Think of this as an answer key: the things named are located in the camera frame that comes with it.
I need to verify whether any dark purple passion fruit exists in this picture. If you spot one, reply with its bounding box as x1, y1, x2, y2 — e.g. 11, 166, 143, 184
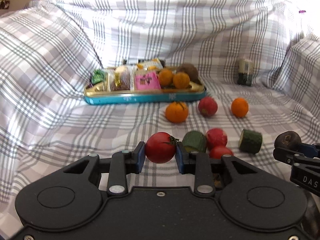
274, 131, 302, 150

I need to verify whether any cucumber piece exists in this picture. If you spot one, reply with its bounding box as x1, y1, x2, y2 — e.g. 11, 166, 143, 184
239, 129, 263, 154
182, 131, 207, 152

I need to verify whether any red tomato with stem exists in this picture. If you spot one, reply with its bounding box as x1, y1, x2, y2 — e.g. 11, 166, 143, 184
145, 132, 178, 164

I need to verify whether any orange tangerine with stem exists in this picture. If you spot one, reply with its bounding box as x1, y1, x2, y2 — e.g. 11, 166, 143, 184
165, 102, 189, 124

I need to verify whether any red radish near tray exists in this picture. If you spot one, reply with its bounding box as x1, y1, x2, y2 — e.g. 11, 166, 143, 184
198, 96, 218, 117

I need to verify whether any orange tangerine on right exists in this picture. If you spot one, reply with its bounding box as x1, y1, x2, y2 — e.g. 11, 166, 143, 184
231, 98, 249, 118

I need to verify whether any teal and gold tin tray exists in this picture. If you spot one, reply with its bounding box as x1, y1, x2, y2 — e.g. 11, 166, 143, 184
84, 65, 206, 105

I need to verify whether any brown snack in clear wrapper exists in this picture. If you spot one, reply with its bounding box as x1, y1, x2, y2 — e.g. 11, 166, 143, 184
108, 66, 131, 92

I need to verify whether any pink snack packet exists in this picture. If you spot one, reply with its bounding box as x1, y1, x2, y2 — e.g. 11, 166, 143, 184
135, 70, 161, 90

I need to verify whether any right tangerine in tray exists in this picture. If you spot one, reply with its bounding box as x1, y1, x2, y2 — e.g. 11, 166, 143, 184
172, 72, 190, 89

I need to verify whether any tangerine in tray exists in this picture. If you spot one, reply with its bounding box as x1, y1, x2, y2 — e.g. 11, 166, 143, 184
158, 68, 174, 87
172, 72, 190, 89

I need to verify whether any brown kiwi in tray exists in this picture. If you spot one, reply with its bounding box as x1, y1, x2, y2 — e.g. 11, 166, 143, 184
176, 63, 199, 83

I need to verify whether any green wrapped candy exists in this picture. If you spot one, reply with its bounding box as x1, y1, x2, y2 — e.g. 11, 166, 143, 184
90, 69, 108, 85

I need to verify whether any left tangerine in tray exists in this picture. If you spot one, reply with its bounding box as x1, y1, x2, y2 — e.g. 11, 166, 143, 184
158, 68, 174, 87

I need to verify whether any grey plaid sofa cover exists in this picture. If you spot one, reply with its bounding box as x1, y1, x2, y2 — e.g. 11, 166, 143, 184
1, 0, 319, 239

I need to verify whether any yellow white snack packet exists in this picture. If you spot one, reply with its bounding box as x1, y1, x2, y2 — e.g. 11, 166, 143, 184
136, 58, 163, 70

